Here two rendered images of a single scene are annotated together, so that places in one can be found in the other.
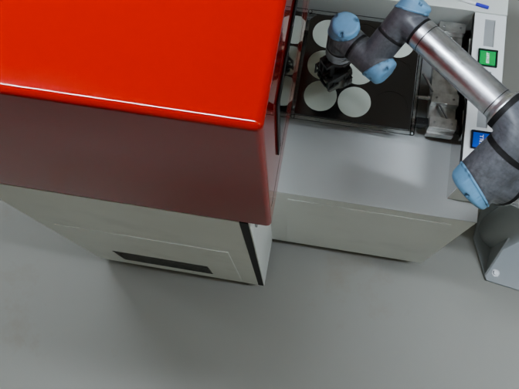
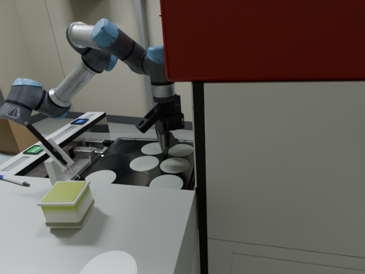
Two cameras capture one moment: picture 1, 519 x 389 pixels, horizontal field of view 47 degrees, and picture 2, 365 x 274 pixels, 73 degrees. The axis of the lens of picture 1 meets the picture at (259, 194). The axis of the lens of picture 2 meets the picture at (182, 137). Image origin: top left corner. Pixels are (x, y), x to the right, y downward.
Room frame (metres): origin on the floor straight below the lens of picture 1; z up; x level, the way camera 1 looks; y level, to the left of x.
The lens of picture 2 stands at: (1.56, -0.26, 1.33)
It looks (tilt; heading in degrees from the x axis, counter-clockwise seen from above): 25 degrees down; 176
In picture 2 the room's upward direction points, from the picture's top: 4 degrees counter-clockwise
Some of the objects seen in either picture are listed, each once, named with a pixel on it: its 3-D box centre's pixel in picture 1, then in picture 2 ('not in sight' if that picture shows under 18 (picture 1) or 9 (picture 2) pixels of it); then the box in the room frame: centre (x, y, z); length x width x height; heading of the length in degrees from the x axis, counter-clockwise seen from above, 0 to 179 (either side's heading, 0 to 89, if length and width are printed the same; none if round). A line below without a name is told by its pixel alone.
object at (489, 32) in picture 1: (476, 107); (64, 151); (0.65, -0.68, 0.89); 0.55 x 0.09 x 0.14; 163
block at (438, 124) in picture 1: (442, 124); (96, 142); (0.61, -0.56, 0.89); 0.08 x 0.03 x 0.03; 73
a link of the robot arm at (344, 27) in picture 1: (344, 35); (160, 64); (0.77, -0.27, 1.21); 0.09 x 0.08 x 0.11; 34
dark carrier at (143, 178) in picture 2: (358, 69); (144, 163); (0.83, -0.35, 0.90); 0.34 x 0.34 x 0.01; 73
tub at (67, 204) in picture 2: not in sight; (69, 204); (1.14, -0.48, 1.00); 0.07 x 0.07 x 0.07; 82
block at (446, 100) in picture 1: (444, 100); (85, 151); (0.69, -0.59, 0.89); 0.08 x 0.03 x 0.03; 73
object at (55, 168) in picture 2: not in sight; (59, 165); (1.03, -0.53, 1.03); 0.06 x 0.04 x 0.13; 73
